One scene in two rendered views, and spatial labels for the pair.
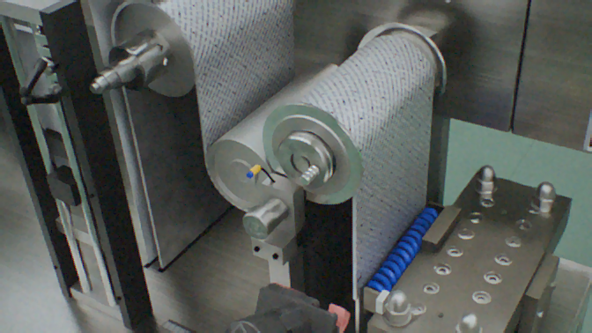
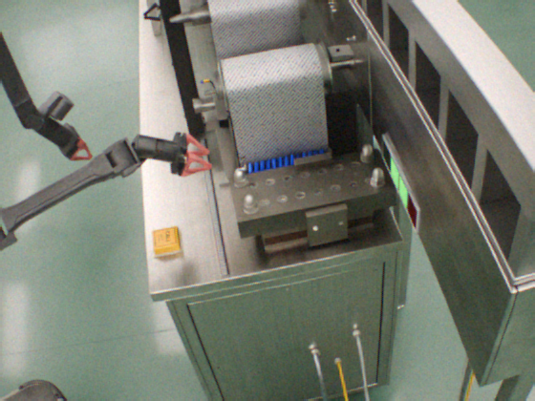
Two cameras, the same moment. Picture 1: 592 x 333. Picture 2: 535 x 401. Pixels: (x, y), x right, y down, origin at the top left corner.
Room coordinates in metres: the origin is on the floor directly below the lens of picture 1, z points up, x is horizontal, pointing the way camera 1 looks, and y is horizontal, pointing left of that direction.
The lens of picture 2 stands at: (-0.04, -1.12, 2.18)
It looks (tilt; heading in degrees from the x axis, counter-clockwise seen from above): 45 degrees down; 52
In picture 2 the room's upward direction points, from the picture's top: 9 degrees counter-clockwise
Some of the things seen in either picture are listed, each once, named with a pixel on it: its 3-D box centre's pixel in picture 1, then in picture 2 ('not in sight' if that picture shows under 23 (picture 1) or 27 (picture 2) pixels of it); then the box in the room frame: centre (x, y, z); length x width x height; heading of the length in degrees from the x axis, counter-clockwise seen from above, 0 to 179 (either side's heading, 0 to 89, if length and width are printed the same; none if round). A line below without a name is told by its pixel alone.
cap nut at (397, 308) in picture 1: (397, 305); (240, 177); (0.68, -0.13, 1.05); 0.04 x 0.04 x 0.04
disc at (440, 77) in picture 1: (400, 70); (324, 65); (0.96, -0.17, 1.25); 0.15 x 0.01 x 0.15; 55
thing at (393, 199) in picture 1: (393, 203); (281, 131); (0.82, -0.14, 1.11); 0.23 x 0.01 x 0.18; 145
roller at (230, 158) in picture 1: (290, 132); not in sight; (0.93, 0.00, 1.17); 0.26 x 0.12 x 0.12; 145
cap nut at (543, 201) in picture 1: (545, 194); (377, 176); (0.89, -0.39, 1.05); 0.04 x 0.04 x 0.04
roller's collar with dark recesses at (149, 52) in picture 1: (141, 60); (202, 13); (0.88, 0.19, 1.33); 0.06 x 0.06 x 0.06; 55
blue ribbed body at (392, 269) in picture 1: (406, 250); (288, 161); (0.81, -0.16, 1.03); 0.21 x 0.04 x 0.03; 145
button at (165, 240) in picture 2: not in sight; (165, 240); (0.47, -0.02, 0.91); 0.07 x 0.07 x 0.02; 55
